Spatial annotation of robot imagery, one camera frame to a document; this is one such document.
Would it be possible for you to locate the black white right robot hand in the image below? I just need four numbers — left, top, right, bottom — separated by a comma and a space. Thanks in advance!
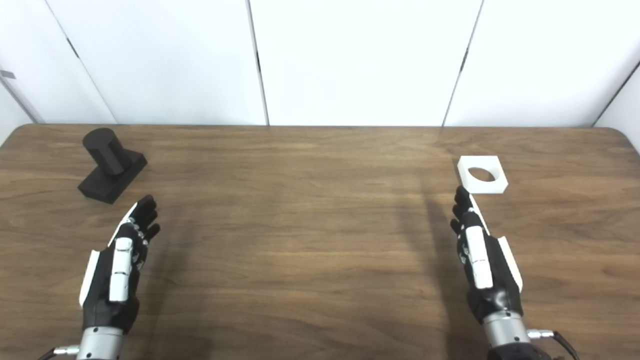
450, 186, 524, 325

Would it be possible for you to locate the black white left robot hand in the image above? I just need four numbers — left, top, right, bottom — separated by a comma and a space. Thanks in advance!
79, 195, 161, 334

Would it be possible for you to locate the white square piece with hole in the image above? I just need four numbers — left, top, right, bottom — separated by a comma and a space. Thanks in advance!
457, 155, 509, 195

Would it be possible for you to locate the black peg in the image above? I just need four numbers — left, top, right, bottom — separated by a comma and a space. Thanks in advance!
77, 127, 149, 205

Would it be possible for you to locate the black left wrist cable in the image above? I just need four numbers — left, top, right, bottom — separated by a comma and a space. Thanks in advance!
37, 344, 81, 360

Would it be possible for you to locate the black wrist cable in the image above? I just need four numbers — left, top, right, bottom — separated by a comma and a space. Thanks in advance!
37, 344, 81, 360
527, 328, 581, 360

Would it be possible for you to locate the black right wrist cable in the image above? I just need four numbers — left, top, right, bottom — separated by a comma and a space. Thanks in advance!
527, 328, 581, 360

